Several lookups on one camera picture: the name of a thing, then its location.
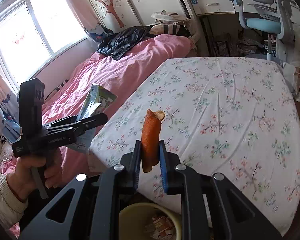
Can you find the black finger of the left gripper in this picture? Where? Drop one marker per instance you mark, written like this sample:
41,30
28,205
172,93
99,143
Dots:
90,122

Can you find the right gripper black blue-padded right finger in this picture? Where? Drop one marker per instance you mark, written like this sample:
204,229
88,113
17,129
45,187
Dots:
211,206

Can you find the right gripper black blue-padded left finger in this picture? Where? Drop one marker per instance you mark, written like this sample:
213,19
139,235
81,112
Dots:
88,207

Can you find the green white drink carton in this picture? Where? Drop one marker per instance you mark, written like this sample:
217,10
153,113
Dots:
97,100

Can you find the orange peel piece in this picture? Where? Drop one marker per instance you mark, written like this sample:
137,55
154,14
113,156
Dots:
150,139

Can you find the orange white snack bag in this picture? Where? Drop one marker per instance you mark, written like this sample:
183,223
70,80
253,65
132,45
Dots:
160,227

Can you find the white sleeve forearm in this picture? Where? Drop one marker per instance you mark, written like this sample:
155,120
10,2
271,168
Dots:
11,208

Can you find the cream yellow trash bin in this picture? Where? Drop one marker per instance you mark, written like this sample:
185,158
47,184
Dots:
132,220

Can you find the person's left hand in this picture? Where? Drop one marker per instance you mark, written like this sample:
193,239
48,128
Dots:
21,181

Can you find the pink duvet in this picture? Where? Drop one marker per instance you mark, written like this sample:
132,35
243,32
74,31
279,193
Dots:
122,78

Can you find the black plastic bag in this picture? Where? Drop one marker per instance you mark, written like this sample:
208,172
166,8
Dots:
117,44

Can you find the floral white bed sheet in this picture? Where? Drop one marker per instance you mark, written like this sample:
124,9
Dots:
230,115

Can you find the window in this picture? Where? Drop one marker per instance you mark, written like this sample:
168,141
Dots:
32,34

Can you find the white wardrobe tree decal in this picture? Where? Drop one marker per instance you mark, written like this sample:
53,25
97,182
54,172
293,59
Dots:
118,15

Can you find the pink curtain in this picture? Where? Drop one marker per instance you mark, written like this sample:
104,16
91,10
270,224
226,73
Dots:
85,13

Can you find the striped clothing pile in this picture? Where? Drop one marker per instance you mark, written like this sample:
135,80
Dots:
171,23

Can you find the white desk with drawers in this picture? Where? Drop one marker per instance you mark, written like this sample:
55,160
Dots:
205,7

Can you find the blue grey office chair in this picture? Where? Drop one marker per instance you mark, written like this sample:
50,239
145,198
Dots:
275,20

